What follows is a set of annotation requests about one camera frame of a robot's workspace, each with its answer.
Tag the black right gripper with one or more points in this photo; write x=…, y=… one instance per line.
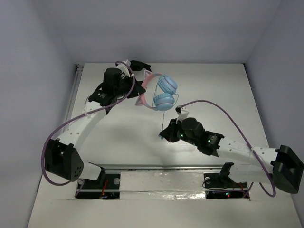
x=169, y=133

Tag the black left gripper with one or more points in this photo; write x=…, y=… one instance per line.
x=132, y=79

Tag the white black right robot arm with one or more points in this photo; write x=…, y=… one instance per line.
x=281, y=167

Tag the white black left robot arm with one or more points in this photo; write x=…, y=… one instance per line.
x=61, y=151

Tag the black headphones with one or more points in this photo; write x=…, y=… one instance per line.
x=138, y=66

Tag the silver foil tape strip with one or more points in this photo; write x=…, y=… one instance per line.
x=162, y=185

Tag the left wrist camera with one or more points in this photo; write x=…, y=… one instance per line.
x=124, y=66

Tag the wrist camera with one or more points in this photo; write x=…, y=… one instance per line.
x=124, y=66
x=182, y=113

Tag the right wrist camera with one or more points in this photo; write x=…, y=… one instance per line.
x=182, y=113

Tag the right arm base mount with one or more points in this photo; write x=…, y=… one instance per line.
x=220, y=186

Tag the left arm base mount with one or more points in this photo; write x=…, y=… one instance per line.
x=106, y=187

